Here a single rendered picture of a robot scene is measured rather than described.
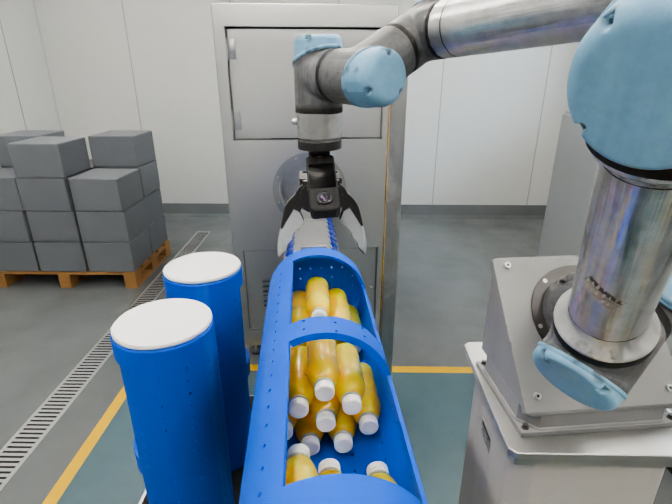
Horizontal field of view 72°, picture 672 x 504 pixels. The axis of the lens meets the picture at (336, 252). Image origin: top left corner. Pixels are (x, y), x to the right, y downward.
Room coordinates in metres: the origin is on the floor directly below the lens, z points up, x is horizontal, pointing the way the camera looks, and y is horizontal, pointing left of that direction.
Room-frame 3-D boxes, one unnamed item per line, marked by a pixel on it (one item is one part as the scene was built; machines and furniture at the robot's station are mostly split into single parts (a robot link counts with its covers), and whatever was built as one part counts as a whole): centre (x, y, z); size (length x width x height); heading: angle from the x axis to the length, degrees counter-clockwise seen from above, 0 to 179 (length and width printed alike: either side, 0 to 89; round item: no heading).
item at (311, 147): (0.77, 0.03, 1.55); 0.09 x 0.08 x 0.12; 4
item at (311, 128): (0.76, 0.03, 1.63); 0.08 x 0.08 x 0.05
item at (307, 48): (0.75, 0.03, 1.71); 0.09 x 0.08 x 0.11; 37
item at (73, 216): (3.87, 2.25, 0.59); 1.20 x 0.80 x 1.19; 89
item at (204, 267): (1.57, 0.50, 1.03); 0.28 x 0.28 x 0.01
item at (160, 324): (1.17, 0.50, 1.03); 0.28 x 0.28 x 0.01
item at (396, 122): (1.83, -0.23, 0.85); 0.06 x 0.06 x 1.70; 4
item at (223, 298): (1.57, 0.50, 0.59); 0.28 x 0.28 x 0.88
